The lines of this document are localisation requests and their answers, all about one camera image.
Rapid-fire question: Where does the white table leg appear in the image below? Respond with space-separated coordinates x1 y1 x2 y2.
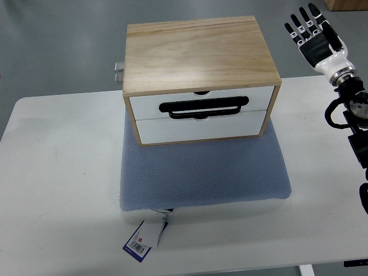
298 264 315 276

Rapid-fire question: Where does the light wood drawer cabinet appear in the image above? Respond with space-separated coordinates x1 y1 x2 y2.
122 16 281 146

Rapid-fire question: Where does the white drawer black handle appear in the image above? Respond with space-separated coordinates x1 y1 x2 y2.
130 86 274 121

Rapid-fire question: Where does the blue mesh cushion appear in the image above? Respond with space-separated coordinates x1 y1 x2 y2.
120 120 292 212

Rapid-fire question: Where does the white lower drawer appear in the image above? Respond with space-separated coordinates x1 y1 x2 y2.
136 110 266 144

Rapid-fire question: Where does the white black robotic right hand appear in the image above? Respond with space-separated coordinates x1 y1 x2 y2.
285 3 356 87

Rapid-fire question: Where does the grey metal table clamp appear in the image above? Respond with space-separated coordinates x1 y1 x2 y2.
114 62 125 85

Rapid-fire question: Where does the cardboard box corner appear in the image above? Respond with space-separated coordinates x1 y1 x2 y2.
324 0 368 12

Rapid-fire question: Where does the white blue product tag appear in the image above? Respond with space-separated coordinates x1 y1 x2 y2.
122 209 173 263

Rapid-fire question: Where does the black table edge bracket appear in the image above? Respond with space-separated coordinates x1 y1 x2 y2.
343 259 368 267

